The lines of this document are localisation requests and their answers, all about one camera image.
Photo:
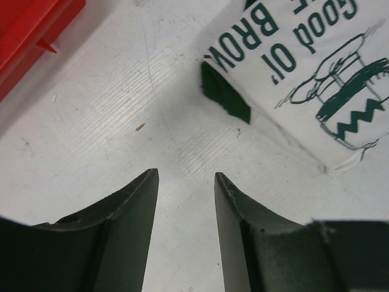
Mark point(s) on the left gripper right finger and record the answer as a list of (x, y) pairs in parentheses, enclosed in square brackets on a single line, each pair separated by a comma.
[(263, 251)]

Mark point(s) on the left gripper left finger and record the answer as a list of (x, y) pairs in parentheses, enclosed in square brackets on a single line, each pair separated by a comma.
[(103, 247)]

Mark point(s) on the white and green t-shirt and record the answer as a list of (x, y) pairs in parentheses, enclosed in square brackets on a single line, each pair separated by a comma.
[(313, 75)]

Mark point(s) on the red plastic bin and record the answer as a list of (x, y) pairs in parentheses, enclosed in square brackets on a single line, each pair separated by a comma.
[(28, 28)]

